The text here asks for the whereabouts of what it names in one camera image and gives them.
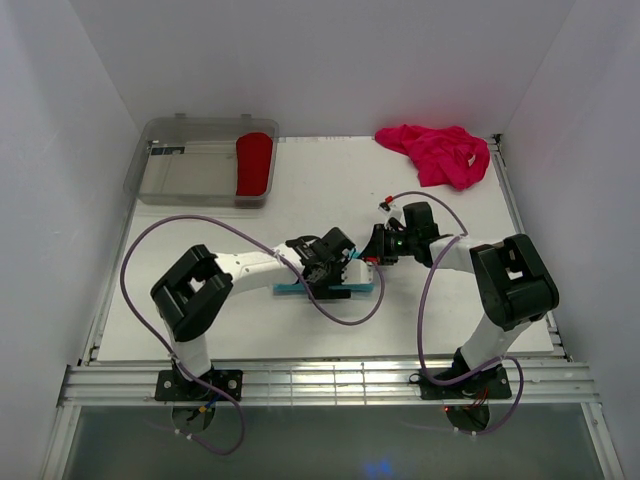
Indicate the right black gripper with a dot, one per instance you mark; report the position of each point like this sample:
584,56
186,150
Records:
378,244

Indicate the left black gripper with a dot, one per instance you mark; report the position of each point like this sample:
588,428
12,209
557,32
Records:
320,288

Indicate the cyan t shirt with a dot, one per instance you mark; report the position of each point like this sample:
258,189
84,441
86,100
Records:
284,252

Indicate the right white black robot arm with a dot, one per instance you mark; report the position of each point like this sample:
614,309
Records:
514,285

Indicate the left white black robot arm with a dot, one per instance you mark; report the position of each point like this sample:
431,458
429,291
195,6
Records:
190,295

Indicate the magenta t shirt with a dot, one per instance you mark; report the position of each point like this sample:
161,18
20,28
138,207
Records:
448,156

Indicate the rolled red t shirt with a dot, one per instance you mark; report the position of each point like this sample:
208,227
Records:
254,154

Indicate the clear plastic bin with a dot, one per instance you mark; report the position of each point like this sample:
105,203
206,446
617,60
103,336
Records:
191,161

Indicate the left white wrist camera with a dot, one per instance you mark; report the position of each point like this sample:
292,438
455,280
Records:
357,273

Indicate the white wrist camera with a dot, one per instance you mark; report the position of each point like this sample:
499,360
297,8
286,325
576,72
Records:
391,212
357,273

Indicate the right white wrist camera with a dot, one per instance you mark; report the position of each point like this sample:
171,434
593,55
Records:
391,212

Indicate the aluminium frame rail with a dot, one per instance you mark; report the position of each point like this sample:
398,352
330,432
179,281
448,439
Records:
341,383

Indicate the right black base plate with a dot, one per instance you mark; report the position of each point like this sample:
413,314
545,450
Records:
490,384

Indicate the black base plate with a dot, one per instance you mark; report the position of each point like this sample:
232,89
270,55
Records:
172,386
490,384

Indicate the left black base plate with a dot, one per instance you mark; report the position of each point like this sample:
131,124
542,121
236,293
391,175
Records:
172,386

